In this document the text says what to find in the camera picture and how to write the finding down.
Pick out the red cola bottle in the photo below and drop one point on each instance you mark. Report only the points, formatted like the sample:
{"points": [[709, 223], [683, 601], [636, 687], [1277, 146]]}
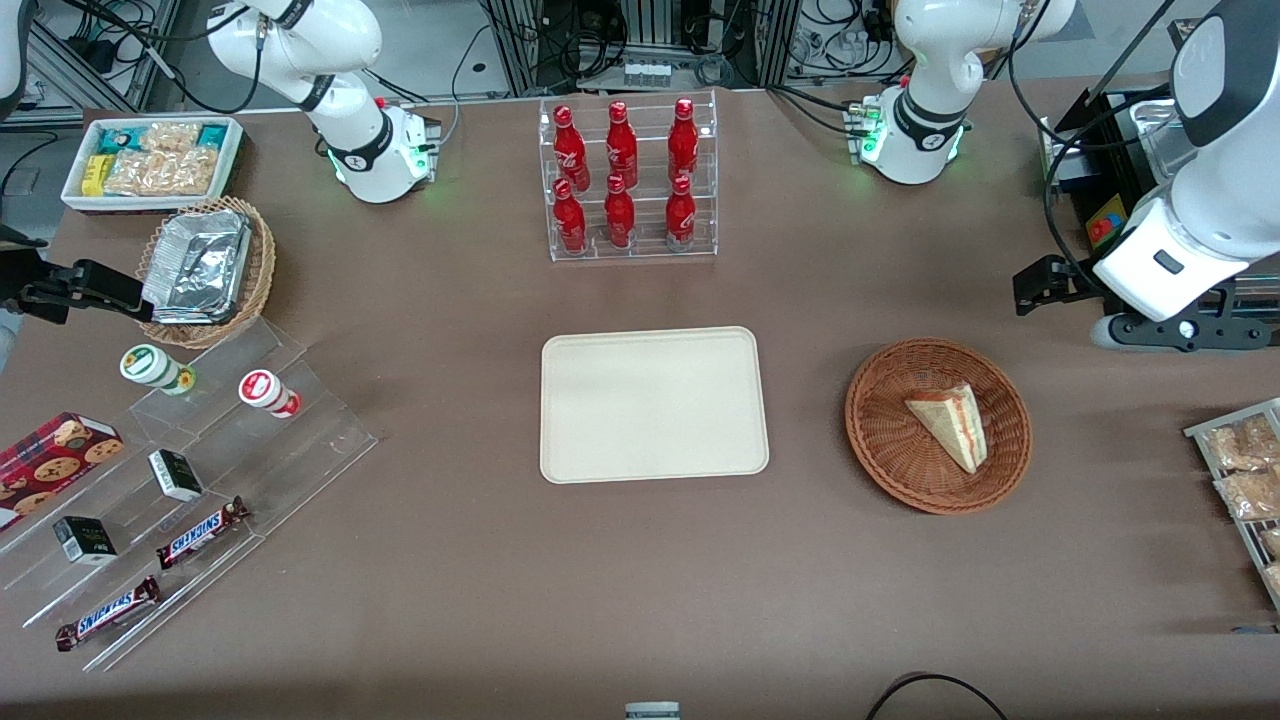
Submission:
{"points": [[680, 216], [619, 216], [570, 150], [622, 145], [569, 220], [683, 142]]}

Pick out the yellow snack pack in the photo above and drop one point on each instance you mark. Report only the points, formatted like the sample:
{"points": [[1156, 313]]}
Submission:
{"points": [[97, 175]]}

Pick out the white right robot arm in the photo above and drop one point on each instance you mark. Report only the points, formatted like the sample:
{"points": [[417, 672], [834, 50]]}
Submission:
{"points": [[320, 60]]}

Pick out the clear bag of pastries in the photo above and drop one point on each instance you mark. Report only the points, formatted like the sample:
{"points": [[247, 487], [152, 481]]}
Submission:
{"points": [[1240, 445], [1250, 495], [1272, 542], [1274, 578]]}

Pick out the stacked foil containers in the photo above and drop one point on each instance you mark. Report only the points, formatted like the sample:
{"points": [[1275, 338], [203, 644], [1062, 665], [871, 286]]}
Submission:
{"points": [[195, 265]]}

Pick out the small black box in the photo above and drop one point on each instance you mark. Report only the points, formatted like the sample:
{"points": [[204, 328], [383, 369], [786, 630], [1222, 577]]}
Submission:
{"points": [[175, 475], [85, 540]]}

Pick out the red cookie box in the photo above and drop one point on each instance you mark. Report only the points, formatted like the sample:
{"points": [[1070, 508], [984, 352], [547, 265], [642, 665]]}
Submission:
{"points": [[50, 465]]}

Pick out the triangular sandwich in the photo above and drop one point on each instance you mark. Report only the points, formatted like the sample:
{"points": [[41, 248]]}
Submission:
{"points": [[952, 425]]}

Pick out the green capped yogurt bottle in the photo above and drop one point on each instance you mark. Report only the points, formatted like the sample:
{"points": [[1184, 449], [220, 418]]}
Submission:
{"points": [[150, 366]]}

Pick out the oval light wicker basket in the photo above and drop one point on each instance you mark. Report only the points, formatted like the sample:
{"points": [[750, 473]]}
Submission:
{"points": [[262, 265]]}

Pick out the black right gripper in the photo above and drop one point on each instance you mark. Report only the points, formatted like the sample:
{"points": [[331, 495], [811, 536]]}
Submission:
{"points": [[30, 283]]}

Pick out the snickers chocolate bar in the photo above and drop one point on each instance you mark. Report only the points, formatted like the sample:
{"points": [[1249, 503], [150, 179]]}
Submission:
{"points": [[107, 613], [200, 533]]}

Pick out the clear acrylic bottle rack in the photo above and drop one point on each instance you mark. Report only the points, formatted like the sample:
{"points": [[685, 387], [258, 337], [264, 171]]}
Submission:
{"points": [[650, 250]]}

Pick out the white rectangular snack bin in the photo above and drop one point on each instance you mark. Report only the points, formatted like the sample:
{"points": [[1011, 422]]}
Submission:
{"points": [[72, 195]]}

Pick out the aluminium equipment rack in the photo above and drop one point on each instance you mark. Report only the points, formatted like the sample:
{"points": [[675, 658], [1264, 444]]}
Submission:
{"points": [[650, 40]]}

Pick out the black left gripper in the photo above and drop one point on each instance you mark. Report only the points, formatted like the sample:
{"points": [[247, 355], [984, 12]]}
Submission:
{"points": [[1078, 282]]}

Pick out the round brown wicker basket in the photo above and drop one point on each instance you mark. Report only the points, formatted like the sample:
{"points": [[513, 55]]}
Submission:
{"points": [[890, 440]]}

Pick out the small grey device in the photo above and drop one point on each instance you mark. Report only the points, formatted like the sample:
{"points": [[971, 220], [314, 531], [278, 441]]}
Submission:
{"points": [[652, 711]]}

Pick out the clear acrylic stepped display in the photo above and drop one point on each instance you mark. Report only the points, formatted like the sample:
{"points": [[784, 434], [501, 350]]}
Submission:
{"points": [[290, 450]]}

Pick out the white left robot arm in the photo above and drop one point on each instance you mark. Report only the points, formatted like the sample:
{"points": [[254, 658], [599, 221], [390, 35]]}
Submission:
{"points": [[935, 70]]}

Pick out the red capped yogurt bottle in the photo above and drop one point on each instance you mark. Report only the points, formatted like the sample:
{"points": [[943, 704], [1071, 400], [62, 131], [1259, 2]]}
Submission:
{"points": [[265, 390]]}

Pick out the teal snack pack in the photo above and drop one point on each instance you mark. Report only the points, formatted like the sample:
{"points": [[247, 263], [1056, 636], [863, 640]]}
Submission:
{"points": [[116, 138], [213, 136]]}

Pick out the small clear cracker bag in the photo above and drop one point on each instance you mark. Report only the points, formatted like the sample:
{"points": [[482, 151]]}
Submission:
{"points": [[170, 135]]}

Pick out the black food warmer machine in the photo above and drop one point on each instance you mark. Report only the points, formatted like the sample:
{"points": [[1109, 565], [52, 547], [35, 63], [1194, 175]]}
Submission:
{"points": [[1110, 215]]}

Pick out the tray of packaged snacks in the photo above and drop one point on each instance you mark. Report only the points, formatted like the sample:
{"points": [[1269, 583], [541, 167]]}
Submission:
{"points": [[1200, 432]]}

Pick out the large clear cracker bag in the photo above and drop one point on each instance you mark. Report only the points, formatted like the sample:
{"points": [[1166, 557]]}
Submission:
{"points": [[160, 172]]}

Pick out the cream plastic tray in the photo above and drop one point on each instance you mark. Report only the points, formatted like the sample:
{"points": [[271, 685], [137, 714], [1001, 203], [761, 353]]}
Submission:
{"points": [[654, 405]]}

